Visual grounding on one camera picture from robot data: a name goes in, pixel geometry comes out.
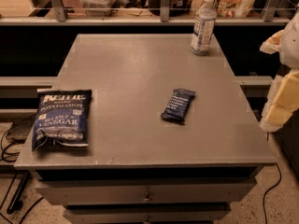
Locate dark blue snack bar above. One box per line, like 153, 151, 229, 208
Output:
161, 89, 195, 122

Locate metal shelf railing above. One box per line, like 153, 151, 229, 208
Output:
0, 0, 299, 26

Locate black cable right floor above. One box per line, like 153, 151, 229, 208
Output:
262, 163, 282, 224

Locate blue Kettle chip bag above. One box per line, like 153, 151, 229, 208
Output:
32, 90, 92, 152

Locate grey lower drawer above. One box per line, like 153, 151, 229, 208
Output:
64, 204, 231, 224

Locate grey drawer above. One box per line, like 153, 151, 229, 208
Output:
36, 178, 256, 205
64, 204, 231, 224

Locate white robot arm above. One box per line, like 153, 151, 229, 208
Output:
260, 13, 299, 133

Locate grey upper drawer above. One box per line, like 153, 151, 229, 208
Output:
36, 178, 256, 205

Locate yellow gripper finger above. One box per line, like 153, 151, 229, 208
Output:
260, 30, 283, 54
260, 71, 299, 133

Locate clear plastic container on shelf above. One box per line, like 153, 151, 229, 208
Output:
79, 0, 116, 17

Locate clear plastic water bottle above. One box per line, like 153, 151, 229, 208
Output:
191, 0, 217, 56

